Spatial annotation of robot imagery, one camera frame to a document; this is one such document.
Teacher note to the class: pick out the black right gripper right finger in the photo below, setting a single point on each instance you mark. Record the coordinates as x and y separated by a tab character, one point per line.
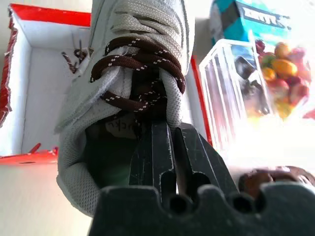
199	157

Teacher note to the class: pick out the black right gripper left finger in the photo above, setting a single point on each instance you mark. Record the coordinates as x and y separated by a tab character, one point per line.
152	157

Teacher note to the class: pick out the white sneaker with brown laces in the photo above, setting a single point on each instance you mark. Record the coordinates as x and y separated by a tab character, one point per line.
147	29

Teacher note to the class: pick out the red and white shoebox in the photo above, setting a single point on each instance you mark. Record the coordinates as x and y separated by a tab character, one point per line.
46	93

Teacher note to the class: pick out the brown rounded object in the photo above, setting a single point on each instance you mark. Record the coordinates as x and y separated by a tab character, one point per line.
256	178

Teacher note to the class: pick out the colourful fruit pile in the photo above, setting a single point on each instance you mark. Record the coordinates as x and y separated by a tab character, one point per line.
285	73

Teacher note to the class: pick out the loose brown shoelace with tag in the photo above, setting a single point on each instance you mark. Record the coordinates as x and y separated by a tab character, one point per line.
73	60

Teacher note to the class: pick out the teal printed carton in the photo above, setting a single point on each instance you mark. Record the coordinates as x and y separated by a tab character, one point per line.
246	22

